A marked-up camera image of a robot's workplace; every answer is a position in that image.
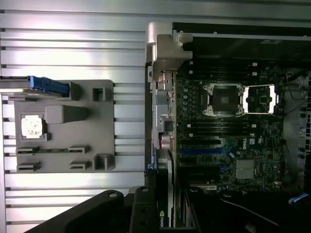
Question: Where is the silver CPU socket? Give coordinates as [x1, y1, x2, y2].
[202, 83, 245, 117]

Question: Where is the blue PCIe expansion slot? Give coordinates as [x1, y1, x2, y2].
[179, 148, 231, 156]

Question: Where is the grey parts rack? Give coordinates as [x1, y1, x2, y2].
[13, 79, 116, 173]

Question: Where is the blue disk wire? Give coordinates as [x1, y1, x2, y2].
[288, 193, 311, 207]

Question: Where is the silver socket cover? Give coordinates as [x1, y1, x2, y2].
[242, 83, 280, 115]

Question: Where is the green motherboard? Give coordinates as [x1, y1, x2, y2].
[175, 62, 291, 195]

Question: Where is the white PCI expansion slot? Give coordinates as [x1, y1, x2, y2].
[190, 184, 217, 192]

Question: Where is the silver chipset heatsink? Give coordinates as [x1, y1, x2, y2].
[235, 159, 256, 180]

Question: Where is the grey corner bracket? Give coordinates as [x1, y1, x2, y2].
[145, 21, 194, 73]

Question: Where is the silver CPU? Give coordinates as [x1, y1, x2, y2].
[20, 115, 45, 139]

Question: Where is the black RAM slot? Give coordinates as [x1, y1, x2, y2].
[191, 128, 256, 133]
[188, 66, 253, 70]
[188, 70, 258, 75]
[191, 120, 256, 125]
[189, 132, 256, 138]
[187, 124, 257, 129]
[188, 74, 253, 80]
[188, 62, 258, 67]

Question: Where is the silver perforated drive cage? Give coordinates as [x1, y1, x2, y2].
[283, 72, 311, 187]

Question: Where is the hard disk with blue caddy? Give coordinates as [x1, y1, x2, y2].
[0, 75, 71, 98]

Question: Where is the green RAM stick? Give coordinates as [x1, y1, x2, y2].
[18, 147, 89, 153]

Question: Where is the black open PC case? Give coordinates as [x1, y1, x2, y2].
[144, 21, 311, 233]

